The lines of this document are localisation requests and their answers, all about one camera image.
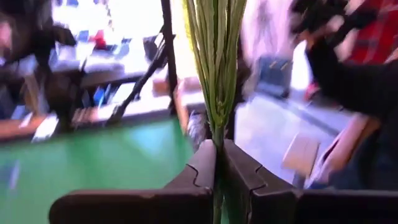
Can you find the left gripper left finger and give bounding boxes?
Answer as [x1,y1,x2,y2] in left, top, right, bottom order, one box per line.
[48,139,218,224]

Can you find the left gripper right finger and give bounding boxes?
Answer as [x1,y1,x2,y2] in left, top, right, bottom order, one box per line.
[223,139,398,224]

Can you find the blue artificial flower bunch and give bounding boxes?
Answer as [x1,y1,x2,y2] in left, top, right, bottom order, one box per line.
[183,0,248,224]

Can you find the tan cardboard box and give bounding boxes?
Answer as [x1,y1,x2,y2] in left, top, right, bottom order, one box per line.
[282,133,321,179]

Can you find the green table mat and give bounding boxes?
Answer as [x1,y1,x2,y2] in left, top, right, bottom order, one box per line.
[0,118,195,224]

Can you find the person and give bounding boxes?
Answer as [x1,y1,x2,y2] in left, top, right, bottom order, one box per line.
[289,0,398,190]
[0,0,77,119]

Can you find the thin black tripod stand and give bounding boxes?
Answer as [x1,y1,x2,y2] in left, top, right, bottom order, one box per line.
[104,0,180,127]

